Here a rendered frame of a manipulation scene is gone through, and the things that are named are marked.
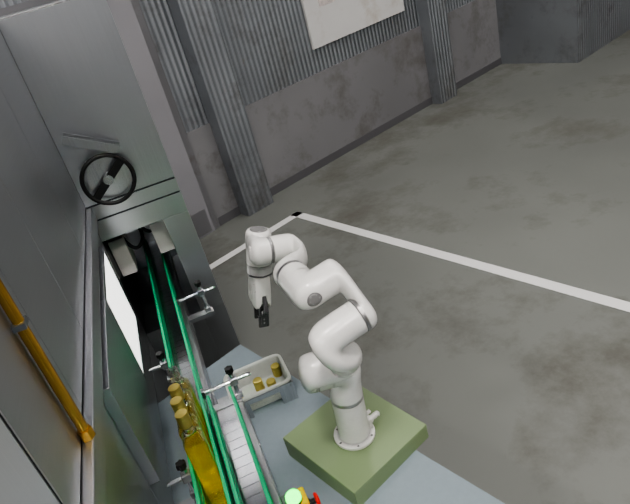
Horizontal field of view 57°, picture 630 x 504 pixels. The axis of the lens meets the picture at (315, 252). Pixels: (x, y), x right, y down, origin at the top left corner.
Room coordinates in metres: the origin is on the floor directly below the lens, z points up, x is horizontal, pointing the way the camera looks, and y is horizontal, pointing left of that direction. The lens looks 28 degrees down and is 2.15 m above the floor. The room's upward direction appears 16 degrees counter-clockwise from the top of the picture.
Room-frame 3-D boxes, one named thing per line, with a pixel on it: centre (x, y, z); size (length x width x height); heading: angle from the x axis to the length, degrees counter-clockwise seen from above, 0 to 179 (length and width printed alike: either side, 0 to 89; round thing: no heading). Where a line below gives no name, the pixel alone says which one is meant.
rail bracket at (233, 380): (1.52, 0.39, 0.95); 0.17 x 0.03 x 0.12; 102
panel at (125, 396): (1.60, 0.68, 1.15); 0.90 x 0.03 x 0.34; 12
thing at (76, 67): (2.66, 0.73, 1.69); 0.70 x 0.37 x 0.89; 12
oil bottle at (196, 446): (1.19, 0.45, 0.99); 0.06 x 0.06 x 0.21; 12
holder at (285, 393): (1.64, 0.35, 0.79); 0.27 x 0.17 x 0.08; 102
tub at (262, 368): (1.65, 0.32, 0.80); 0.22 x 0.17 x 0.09; 102
